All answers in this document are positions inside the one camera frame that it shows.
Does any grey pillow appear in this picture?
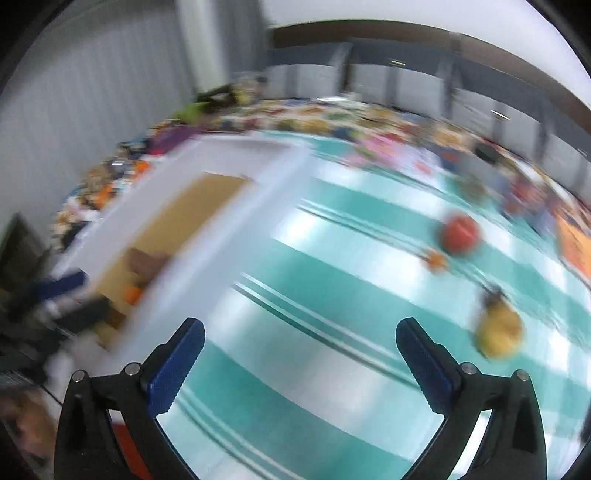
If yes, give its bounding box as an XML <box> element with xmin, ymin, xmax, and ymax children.
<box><xmin>545</xmin><ymin>106</ymin><xmax>591</xmax><ymax>195</ymax></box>
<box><xmin>268</xmin><ymin>41</ymin><xmax>354</xmax><ymax>100</ymax></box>
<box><xmin>450</xmin><ymin>60</ymin><xmax>555</xmax><ymax>148</ymax></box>
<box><xmin>346</xmin><ymin>46</ymin><xmax>455</xmax><ymax>116</ymax></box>

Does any yellow apple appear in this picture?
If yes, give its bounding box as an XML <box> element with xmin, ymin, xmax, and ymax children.
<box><xmin>473</xmin><ymin>300</ymin><xmax>525</xmax><ymax>358</ymax></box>

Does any green white plaid blanket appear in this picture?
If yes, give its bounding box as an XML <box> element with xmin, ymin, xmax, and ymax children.
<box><xmin>152</xmin><ymin>129</ymin><xmax>591</xmax><ymax>480</ymax></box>

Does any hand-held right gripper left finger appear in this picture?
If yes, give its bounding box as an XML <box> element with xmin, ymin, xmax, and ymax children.
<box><xmin>54</xmin><ymin>318</ymin><xmax>206</xmax><ymax>480</ymax></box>

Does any orange book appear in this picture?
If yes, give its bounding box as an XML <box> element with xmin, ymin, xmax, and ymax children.
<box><xmin>554</xmin><ymin>208</ymin><xmax>591</xmax><ymax>278</ymax></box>

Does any green toy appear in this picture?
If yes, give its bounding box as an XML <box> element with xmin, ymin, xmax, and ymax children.
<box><xmin>178</xmin><ymin>102</ymin><xmax>213</xmax><ymax>123</ymax></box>

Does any red apple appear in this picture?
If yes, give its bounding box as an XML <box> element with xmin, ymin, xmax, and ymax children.
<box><xmin>440</xmin><ymin>212</ymin><xmax>483</xmax><ymax>256</ymax></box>

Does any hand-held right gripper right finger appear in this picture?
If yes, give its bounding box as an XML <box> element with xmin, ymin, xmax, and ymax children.
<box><xmin>396</xmin><ymin>316</ymin><xmax>548</xmax><ymax>480</ymax></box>

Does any sweet potato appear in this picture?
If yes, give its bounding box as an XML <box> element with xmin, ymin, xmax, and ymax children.
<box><xmin>126</xmin><ymin>248</ymin><xmax>169</xmax><ymax>284</ymax></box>

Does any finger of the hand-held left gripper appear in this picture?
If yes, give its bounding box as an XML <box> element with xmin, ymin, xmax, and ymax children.
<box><xmin>44</xmin><ymin>296</ymin><xmax>112</xmax><ymax>335</ymax></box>
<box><xmin>14</xmin><ymin>270</ymin><xmax>88</xmax><ymax>308</ymax></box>

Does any grey curtain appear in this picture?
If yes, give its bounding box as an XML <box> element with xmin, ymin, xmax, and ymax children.
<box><xmin>0</xmin><ymin>0</ymin><xmax>269</xmax><ymax>222</ymax></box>

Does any white cardboard box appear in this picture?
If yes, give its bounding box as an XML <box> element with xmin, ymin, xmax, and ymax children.
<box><xmin>51</xmin><ymin>134</ymin><xmax>315</xmax><ymax>365</ymax></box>

